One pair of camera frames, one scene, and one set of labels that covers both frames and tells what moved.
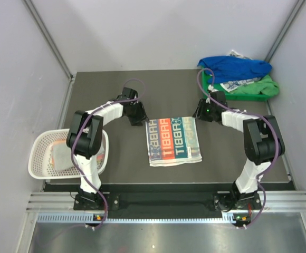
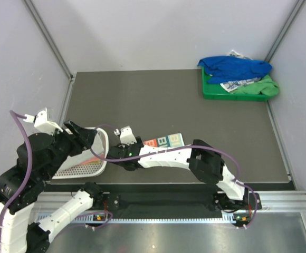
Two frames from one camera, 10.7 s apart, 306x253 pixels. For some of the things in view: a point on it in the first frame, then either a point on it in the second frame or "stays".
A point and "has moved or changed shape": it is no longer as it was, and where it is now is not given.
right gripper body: [206, 110] → [139, 142]
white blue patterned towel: [230, 86] stays
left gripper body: [136, 110] → [66, 144]
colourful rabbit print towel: [173, 141] has moved or changed shape
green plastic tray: [208, 87] stays
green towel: [266, 86] stays
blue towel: [227, 68] stays
